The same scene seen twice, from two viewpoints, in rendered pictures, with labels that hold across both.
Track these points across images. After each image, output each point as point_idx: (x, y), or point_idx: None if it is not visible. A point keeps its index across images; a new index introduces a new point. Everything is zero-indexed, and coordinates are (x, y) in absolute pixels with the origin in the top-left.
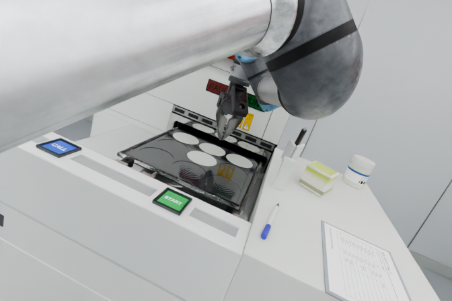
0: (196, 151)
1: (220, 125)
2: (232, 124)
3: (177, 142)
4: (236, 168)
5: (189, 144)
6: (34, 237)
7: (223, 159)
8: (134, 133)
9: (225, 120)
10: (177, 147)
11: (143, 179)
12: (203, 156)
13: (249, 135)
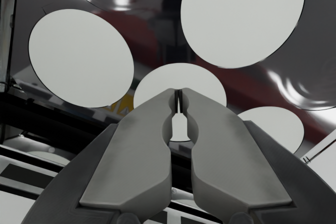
0: (251, 60)
1: (226, 128)
2: (137, 149)
3: (300, 103)
4: None
5: (262, 101)
6: None
7: (147, 42)
8: (332, 164)
9: (209, 164)
10: (317, 62)
11: None
12: (231, 27)
13: (30, 192)
